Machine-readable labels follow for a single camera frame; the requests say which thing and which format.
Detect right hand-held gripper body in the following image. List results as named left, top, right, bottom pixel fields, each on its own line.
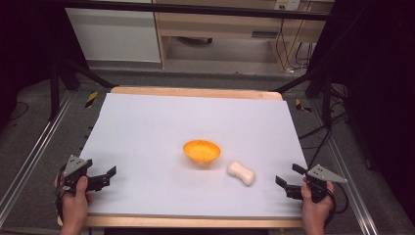
left=291, top=164, right=348, bottom=204

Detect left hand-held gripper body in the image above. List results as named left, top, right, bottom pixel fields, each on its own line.
left=57, top=154, right=100, bottom=198

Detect person's right hand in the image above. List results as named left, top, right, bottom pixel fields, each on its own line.
left=300, top=176, right=336, bottom=223

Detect person's left hand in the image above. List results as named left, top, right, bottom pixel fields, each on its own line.
left=53, top=173, right=94, bottom=219

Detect cream soap bar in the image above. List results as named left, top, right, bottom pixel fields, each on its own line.
left=226, top=161, right=256, bottom=187

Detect yellow black floor tape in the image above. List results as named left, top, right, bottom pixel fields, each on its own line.
left=295, top=97, right=313, bottom=114
left=84, top=90, right=99, bottom=109

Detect black metal stand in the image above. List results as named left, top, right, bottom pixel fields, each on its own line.
left=269, top=65, right=335, bottom=129
left=48, top=57, right=117, bottom=122

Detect white table sheet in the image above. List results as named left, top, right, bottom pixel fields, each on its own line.
left=78, top=92, right=309, bottom=219

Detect orange plastic bowl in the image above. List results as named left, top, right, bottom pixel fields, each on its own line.
left=182, top=139, right=222, bottom=165

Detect dark curtain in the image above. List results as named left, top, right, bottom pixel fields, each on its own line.
left=0, top=0, right=90, bottom=133
left=308, top=0, right=415, bottom=227

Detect wooden table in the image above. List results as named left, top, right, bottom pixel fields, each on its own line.
left=57, top=85, right=309, bottom=229

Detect white cabinet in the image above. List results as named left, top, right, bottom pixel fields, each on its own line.
left=65, top=7, right=162, bottom=64

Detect white power strip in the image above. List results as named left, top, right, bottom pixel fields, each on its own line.
left=273, top=0, right=301, bottom=12

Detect aluminium floor rail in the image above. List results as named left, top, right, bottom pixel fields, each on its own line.
left=0, top=91, right=76, bottom=227
left=309, top=97, right=380, bottom=235

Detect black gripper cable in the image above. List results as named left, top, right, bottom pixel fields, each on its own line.
left=324, top=181, right=350, bottom=227
left=54, top=187, right=68, bottom=224

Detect black floor cables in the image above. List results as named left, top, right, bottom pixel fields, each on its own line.
left=298, top=83, right=350, bottom=170

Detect thin black floor cable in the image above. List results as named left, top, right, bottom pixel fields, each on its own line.
left=8, top=101, right=30, bottom=122

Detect hanging desk cables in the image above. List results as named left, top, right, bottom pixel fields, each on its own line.
left=275, top=18, right=315, bottom=72

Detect black horizontal frame bar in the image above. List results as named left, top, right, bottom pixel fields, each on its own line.
left=61, top=0, right=331, bottom=22

